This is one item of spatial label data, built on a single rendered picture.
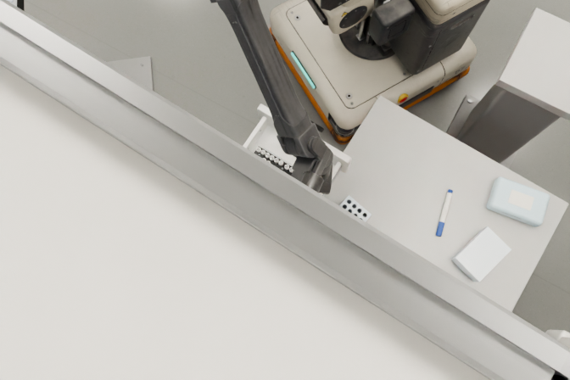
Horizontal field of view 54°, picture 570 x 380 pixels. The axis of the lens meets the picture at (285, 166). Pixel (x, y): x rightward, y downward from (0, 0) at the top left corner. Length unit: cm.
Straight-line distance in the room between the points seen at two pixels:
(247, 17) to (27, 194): 70
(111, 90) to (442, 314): 26
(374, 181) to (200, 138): 129
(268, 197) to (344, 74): 192
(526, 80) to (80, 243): 160
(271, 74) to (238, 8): 14
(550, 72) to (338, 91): 79
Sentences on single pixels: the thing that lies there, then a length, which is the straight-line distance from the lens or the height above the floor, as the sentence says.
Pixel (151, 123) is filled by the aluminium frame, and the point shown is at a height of 198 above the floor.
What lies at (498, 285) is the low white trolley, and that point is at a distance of 168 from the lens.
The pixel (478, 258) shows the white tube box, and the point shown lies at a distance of 161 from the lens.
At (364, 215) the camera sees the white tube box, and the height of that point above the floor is 77.
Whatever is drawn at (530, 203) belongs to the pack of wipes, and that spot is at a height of 81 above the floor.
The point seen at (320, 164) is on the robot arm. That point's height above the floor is 117.
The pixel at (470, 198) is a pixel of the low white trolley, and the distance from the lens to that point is 169.
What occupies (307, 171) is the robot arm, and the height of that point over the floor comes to 119.
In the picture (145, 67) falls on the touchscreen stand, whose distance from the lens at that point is 265.
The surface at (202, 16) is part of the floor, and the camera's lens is 275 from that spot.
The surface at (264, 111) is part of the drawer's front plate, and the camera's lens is 151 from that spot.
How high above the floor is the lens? 234
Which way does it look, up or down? 75 degrees down
